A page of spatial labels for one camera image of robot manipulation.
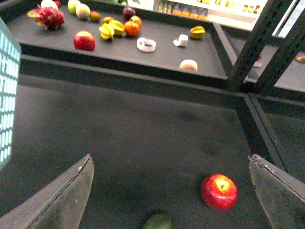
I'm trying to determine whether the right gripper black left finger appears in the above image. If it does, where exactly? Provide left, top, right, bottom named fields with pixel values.
left=0, top=154, right=95, bottom=229

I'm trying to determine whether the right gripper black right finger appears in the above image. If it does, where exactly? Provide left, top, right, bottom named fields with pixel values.
left=249, top=154, right=305, bottom=229

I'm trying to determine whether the light blue plastic basket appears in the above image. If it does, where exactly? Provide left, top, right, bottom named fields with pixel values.
left=0, top=20, right=21, bottom=169

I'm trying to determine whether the shiny red apple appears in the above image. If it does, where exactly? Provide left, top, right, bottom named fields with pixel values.
left=201, top=174, right=238, bottom=211

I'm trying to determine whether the green avocado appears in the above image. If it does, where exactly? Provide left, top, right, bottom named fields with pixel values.
left=142, top=213, right=173, bottom=229

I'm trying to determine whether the pale peach near edge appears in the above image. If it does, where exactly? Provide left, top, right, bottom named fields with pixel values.
left=179, top=59, right=198, bottom=71

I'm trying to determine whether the red apple on shelf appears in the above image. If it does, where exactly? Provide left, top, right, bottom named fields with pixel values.
left=73, top=31, right=96, bottom=52

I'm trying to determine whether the yellow star fruit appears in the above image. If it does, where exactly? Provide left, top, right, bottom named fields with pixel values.
left=190, top=26, right=205, bottom=40
left=99, top=20, right=125, bottom=40

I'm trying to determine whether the yellow star fruit far right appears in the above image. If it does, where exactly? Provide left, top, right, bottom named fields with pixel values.
left=190, top=26, right=205, bottom=40

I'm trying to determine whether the small white tape roll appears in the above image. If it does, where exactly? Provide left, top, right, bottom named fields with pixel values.
left=173, top=34, right=189, bottom=47

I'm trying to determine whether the pink dragon fruit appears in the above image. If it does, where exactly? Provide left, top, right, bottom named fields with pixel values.
left=27, top=7, right=65, bottom=30

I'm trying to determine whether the orange persimmon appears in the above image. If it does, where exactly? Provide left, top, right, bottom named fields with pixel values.
left=124, top=21, right=140, bottom=37

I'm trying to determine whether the brown kiwi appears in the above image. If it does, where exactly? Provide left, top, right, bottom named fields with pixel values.
left=102, top=16, right=114, bottom=23
left=90, top=11, right=101, bottom=23

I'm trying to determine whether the green apple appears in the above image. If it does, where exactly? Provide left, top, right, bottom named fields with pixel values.
left=68, top=0, right=81, bottom=15

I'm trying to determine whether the white onion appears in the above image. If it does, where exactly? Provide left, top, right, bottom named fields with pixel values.
left=40, top=0, right=58, bottom=9

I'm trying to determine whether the dark purple fruit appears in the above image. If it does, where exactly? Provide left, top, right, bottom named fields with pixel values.
left=122, top=7, right=136, bottom=21

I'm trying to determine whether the black metal shelf post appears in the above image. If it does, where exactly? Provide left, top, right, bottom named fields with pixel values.
left=226, top=0, right=305, bottom=94

